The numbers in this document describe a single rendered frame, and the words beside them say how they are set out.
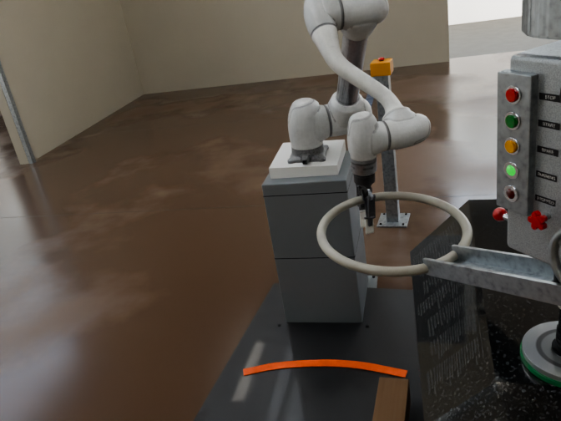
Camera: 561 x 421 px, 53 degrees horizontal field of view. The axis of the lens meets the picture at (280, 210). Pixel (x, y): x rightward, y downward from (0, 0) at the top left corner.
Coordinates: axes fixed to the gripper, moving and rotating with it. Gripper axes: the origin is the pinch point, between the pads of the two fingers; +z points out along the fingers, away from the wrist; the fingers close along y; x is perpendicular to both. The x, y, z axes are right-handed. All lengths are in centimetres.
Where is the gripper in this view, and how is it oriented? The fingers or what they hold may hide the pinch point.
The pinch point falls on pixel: (366, 222)
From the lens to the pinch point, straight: 208.0
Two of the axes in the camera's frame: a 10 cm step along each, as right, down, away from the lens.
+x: 9.7, -2.1, 1.6
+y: 2.4, 4.3, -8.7
